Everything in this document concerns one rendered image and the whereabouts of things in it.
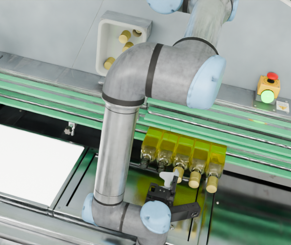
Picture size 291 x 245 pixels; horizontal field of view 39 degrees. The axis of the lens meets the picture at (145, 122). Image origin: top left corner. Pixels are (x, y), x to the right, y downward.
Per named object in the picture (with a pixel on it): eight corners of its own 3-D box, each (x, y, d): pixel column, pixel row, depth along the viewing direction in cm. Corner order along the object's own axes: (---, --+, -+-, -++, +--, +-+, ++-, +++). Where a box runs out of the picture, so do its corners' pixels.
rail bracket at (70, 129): (75, 122, 165) (61, 141, 154) (76, 108, 161) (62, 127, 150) (84, 124, 164) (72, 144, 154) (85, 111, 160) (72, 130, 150)
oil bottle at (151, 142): (151, 126, 156) (137, 161, 139) (153, 114, 153) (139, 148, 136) (165, 130, 155) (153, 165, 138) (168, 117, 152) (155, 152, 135)
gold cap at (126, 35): (122, 28, 148) (118, 33, 145) (131, 31, 148) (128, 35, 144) (121, 38, 150) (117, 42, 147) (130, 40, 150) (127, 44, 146)
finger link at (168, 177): (163, 159, 129) (156, 182, 123) (181, 164, 128) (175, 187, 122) (162, 166, 131) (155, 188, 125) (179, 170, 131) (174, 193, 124)
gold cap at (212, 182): (218, 176, 131) (216, 185, 127) (218, 184, 133) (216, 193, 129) (207, 175, 132) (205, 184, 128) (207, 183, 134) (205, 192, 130)
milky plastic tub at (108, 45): (102, 63, 161) (94, 74, 154) (106, 9, 147) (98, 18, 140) (144, 74, 159) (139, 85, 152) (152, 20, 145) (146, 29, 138)
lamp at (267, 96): (259, 98, 145) (259, 102, 142) (263, 87, 142) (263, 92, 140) (271, 101, 144) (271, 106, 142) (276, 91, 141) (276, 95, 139)
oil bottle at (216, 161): (210, 141, 153) (203, 178, 136) (213, 129, 150) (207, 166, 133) (225, 145, 153) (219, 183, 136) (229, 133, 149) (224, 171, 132)
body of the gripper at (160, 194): (151, 179, 123) (142, 208, 114) (179, 187, 122) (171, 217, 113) (147, 197, 128) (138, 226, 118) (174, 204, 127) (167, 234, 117)
